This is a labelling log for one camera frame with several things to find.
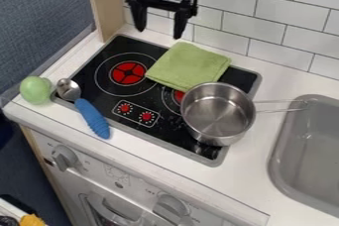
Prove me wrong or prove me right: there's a toy stove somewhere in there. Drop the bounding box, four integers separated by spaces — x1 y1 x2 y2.
50 34 264 169

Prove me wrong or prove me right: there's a silver pot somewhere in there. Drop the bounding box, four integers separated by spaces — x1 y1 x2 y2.
178 81 311 148

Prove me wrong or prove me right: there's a green toy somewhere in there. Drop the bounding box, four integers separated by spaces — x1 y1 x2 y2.
18 75 55 106

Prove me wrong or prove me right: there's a blue handled spoon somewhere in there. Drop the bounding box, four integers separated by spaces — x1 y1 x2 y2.
56 77 113 140

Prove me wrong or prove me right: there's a green cloth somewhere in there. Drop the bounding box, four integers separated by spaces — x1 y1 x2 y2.
144 41 234 93

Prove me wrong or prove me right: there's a toy sink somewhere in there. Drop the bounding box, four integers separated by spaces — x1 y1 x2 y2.
266 93 339 218

